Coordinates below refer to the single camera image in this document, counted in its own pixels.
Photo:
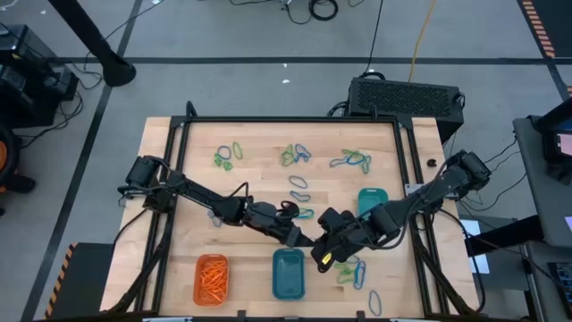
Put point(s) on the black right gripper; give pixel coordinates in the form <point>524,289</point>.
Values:
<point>348,234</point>

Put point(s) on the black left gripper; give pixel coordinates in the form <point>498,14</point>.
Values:
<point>268,217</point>

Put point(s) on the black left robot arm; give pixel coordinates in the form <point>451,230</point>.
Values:
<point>201,194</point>

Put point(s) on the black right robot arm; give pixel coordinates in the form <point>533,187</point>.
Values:
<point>429,192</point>

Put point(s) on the blue plastic basket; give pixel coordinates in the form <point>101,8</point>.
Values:
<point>288,277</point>

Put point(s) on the green plastic basket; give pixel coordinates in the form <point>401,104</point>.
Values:
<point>373,197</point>

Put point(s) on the orange plastic basket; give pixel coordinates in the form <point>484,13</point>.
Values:
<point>211,302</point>

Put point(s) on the small black knob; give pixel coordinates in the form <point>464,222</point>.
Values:
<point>431,163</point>

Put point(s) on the black perforated computer case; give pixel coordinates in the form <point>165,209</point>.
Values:
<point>402,96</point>

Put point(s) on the black desk beam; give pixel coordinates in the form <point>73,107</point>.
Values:
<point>505,234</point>

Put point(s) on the black mat yellow striped edge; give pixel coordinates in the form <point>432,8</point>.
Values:
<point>89,282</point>

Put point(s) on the grey desk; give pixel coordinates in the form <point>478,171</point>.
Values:
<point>540,290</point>
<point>534,188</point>

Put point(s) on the black keyboard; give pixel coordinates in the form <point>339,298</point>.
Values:
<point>564,282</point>

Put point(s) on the black pole stand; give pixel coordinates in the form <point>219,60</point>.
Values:
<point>117,70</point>

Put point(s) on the black monitor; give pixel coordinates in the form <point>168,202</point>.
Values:
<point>550,134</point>

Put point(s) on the black orange wheeled machine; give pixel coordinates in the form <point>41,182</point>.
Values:
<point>18,183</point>

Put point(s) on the black equipment cart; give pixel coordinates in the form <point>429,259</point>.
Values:
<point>27,94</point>

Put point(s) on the black mat orange striped edge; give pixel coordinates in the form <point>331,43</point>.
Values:
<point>558,22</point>

